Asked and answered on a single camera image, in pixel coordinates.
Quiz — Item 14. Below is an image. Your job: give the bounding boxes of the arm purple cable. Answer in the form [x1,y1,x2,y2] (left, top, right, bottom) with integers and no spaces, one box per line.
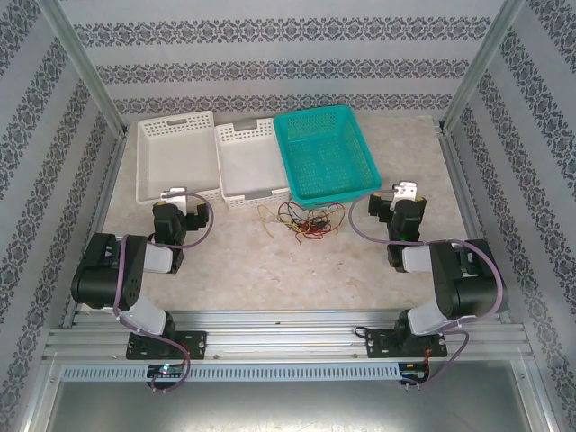
[112,191,216,395]
[349,183,505,392]

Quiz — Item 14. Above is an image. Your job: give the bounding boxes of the grey metal panel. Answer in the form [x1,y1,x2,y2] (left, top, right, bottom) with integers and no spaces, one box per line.
[42,380,541,432]

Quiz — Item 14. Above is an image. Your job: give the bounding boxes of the aluminium mounting rail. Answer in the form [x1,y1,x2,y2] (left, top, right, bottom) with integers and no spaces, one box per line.
[43,309,535,362]

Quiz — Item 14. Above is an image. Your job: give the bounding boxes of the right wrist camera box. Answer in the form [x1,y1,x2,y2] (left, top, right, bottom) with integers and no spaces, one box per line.
[389,179,419,211]

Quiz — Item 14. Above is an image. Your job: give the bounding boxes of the teal plastic basket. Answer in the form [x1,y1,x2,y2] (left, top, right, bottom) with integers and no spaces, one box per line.
[273,103,383,212]

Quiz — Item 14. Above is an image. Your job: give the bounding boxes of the large white plastic basket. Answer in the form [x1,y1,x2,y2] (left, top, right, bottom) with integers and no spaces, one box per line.
[134,110,222,207]

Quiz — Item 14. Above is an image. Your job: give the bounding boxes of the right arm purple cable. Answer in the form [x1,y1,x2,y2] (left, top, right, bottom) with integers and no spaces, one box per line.
[349,183,505,392]

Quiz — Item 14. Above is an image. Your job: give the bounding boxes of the aluminium frame post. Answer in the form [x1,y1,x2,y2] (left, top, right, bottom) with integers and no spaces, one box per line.
[443,0,527,131]
[35,0,127,136]

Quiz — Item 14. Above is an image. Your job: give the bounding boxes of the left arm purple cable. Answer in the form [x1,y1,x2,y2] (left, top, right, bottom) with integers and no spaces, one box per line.
[112,191,216,395]

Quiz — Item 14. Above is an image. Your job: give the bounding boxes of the small controller board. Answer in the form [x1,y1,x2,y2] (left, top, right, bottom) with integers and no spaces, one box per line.
[399,361,432,383]
[147,363,185,380]

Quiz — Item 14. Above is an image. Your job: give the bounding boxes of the slotted grey cable duct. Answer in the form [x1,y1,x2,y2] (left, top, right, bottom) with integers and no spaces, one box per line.
[60,363,402,383]

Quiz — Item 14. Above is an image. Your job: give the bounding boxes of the aluminium side rail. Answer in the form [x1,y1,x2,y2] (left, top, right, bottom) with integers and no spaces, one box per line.
[62,134,128,326]
[436,128,514,324]

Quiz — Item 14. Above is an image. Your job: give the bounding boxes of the white basket with grey handles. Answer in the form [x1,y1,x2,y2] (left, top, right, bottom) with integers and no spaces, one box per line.
[214,117,292,212]

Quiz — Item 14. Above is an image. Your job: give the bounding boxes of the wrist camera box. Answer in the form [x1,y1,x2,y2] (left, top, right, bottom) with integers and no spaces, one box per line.
[389,179,419,211]
[159,185,189,212]

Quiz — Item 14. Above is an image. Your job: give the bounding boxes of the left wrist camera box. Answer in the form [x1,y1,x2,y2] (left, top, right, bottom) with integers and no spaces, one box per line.
[159,185,189,212]

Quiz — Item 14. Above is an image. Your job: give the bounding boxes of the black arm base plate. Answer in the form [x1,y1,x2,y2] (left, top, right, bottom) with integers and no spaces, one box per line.
[125,330,209,361]
[364,328,449,360]

